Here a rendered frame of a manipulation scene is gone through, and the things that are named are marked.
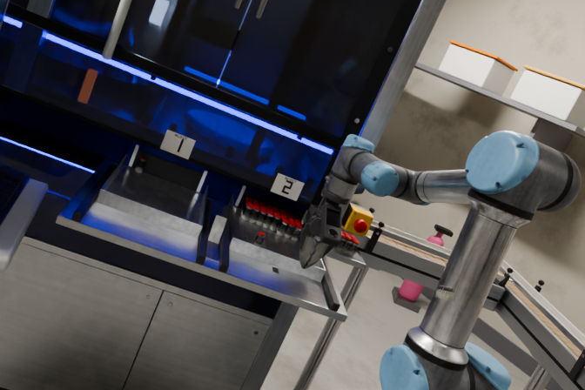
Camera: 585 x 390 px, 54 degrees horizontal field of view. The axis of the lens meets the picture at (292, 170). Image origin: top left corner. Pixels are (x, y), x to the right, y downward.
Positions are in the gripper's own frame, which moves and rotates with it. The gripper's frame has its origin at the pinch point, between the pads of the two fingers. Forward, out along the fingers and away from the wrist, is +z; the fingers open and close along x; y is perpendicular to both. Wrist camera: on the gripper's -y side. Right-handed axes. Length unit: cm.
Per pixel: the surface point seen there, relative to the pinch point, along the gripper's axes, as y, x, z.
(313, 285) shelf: -2.6, -3.5, 3.5
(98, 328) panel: 28, 43, 52
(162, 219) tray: 1.1, 37.8, 1.9
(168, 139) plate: 27, 44, -11
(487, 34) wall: 308, -149, -114
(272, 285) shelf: -10.8, 8.4, 3.5
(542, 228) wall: 218, -211, -2
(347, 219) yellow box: 27.5, -14.5, -8.0
